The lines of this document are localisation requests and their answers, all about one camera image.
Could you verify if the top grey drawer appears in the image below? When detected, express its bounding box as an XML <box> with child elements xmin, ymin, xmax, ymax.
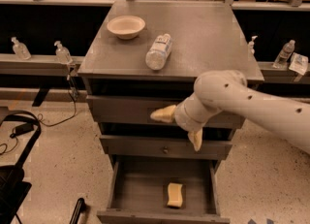
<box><xmin>86</xmin><ymin>95</ymin><xmax>245</xmax><ymax>129</ymax></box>

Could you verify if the left clear pump bottle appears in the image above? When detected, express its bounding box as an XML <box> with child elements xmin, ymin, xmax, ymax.
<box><xmin>11</xmin><ymin>37</ymin><xmax>31</xmax><ymax>60</ymax></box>

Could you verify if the yellow sponge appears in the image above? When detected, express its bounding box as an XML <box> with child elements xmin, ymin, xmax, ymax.
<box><xmin>168</xmin><ymin>182</ymin><xmax>183</xmax><ymax>208</ymax></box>

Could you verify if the black tube bottom left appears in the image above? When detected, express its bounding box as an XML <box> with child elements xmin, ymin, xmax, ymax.
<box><xmin>69</xmin><ymin>198</ymin><xmax>86</xmax><ymax>224</ymax></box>

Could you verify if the clear plastic water bottle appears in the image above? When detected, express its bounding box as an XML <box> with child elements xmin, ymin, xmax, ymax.
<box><xmin>145</xmin><ymin>34</ymin><xmax>172</xmax><ymax>71</ymax></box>

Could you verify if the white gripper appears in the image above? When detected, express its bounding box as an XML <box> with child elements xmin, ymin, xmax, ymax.
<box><xmin>150</xmin><ymin>93</ymin><xmax>220</xmax><ymax>151</ymax></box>

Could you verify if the grey drawer cabinet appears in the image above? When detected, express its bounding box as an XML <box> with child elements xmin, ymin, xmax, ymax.
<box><xmin>77</xmin><ymin>0</ymin><xmax>265</xmax><ymax>224</ymax></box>

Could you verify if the bottom grey drawer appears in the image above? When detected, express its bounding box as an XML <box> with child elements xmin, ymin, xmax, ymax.
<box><xmin>97</xmin><ymin>156</ymin><xmax>230</xmax><ymax>224</ymax></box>

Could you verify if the black chair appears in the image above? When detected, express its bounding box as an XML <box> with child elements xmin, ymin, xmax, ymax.
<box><xmin>0</xmin><ymin>107</ymin><xmax>42</xmax><ymax>224</ymax></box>

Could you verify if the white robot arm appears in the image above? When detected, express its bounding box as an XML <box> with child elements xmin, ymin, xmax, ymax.
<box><xmin>150</xmin><ymin>70</ymin><xmax>310</xmax><ymax>153</ymax></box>

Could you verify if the black power adapter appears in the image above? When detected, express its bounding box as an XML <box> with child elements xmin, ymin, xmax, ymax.
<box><xmin>10</xmin><ymin>123</ymin><xmax>34</xmax><ymax>139</ymax></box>

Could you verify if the right clear pump bottle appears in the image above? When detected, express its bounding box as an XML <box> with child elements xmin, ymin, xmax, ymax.
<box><xmin>248</xmin><ymin>36</ymin><xmax>258</xmax><ymax>55</ymax></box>

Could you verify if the clear pump bottle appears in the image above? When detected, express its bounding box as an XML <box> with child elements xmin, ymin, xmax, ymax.
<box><xmin>11</xmin><ymin>37</ymin><xmax>31</xmax><ymax>60</ymax></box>
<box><xmin>54</xmin><ymin>41</ymin><xmax>72</xmax><ymax>64</ymax></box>
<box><xmin>248</xmin><ymin>36</ymin><xmax>258</xmax><ymax>55</ymax></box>

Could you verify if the black power cable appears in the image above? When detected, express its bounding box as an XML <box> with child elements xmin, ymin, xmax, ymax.
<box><xmin>0</xmin><ymin>67</ymin><xmax>79</xmax><ymax>156</ymax></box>

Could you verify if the white paper bowl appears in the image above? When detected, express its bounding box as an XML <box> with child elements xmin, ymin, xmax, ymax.
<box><xmin>107</xmin><ymin>16</ymin><xmax>145</xmax><ymax>40</ymax></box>

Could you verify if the standing clear water bottle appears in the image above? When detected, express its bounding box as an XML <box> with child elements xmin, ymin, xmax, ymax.
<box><xmin>273</xmin><ymin>40</ymin><xmax>295</xmax><ymax>68</ymax></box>

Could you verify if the middle grey drawer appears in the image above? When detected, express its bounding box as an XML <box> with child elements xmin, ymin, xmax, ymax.
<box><xmin>100</xmin><ymin>135</ymin><xmax>233</xmax><ymax>160</ymax></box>

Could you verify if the grey drawer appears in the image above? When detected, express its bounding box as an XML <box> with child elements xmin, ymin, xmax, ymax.
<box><xmin>97</xmin><ymin>156</ymin><xmax>230</xmax><ymax>224</ymax></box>
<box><xmin>100</xmin><ymin>135</ymin><xmax>233</xmax><ymax>160</ymax></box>
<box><xmin>86</xmin><ymin>95</ymin><xmax>245</xmax><ymax>129</ymax></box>

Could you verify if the clear plastic packet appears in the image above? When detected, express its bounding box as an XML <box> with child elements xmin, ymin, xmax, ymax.
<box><xmin>289</xmin><ymin>52</ymin><xmax>308</xmax><ymax>76</ymax></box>

